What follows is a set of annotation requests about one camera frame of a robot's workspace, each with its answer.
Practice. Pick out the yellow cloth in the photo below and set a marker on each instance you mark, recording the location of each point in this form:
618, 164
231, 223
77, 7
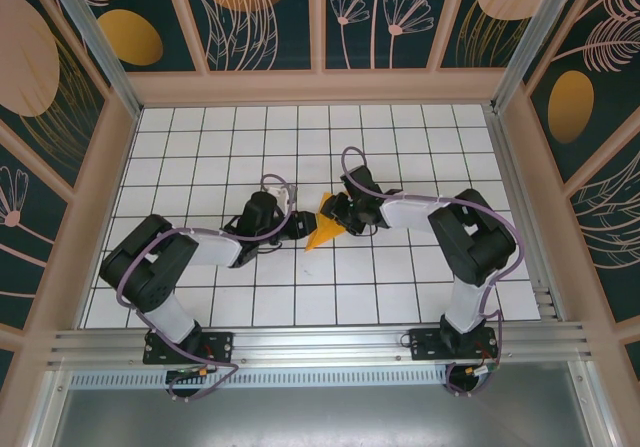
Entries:
322, 234

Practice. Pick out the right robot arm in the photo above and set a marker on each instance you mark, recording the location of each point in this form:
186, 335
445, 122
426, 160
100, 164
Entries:
465, 307

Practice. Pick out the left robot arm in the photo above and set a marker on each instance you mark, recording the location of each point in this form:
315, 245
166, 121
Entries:
170, 317

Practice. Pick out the grey metal sheet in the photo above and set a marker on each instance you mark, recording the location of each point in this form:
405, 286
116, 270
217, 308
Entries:
320, 417

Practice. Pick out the small circuit board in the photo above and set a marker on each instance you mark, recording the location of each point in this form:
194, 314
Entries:
482, 371
190, 373

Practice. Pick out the pink disc golden stems panel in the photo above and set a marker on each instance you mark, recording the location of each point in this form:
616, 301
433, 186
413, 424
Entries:
30, 67

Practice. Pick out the aluminium front rail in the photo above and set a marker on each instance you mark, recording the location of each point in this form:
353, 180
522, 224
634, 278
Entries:
320, 342

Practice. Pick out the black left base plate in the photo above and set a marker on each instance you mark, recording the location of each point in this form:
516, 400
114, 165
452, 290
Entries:
220, 347

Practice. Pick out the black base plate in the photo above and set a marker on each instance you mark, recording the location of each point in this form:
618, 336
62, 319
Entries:
220, 347
425, 347

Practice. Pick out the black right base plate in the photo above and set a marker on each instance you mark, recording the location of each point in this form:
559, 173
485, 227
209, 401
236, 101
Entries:
425, 347

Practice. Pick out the aluminium side rail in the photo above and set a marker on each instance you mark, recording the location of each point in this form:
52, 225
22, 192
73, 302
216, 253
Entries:
515, 192

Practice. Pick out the pink flowers dark wall panel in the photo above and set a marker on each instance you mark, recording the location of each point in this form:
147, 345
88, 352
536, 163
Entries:
390, 17

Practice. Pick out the feather leaves dark wall panel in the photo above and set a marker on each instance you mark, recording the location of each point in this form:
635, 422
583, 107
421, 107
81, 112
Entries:
240, 17

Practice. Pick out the golden oval dark wall panel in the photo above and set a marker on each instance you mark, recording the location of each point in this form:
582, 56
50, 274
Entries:
130, 37

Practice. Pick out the golden oval fern wall panel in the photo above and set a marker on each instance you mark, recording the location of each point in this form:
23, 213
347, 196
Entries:
570, 107

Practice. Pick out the single flower dark wall panel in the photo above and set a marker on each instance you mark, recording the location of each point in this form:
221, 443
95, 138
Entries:
25, 217

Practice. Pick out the aluminium corner post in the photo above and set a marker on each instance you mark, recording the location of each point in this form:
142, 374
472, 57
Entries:
95, 37
530, 32

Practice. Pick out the pink leaf outline wall panel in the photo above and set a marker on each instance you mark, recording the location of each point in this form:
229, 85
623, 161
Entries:
610, 227

